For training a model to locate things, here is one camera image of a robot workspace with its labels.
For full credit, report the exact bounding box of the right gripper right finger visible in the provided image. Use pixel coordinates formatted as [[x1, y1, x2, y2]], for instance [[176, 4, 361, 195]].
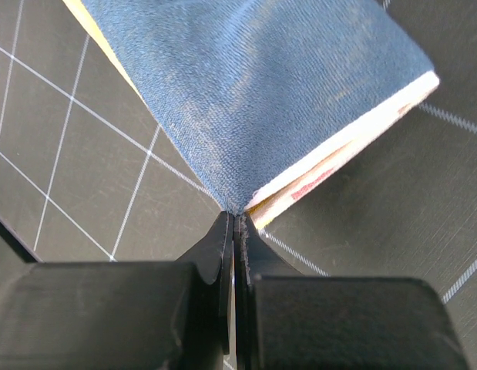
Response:
[[233, 214, 469, 369]]

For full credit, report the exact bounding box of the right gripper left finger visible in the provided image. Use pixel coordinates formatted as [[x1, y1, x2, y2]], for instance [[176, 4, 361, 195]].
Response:
[[0, 212, 234, 369]]

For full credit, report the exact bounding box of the yellow and blue towel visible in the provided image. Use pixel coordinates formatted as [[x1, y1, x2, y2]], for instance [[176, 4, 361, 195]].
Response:
[[66, 1, 439, 229]]

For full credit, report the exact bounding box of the black grid mat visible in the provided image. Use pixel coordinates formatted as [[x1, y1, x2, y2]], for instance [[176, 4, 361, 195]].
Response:
[[0, 0, 477, 309]]

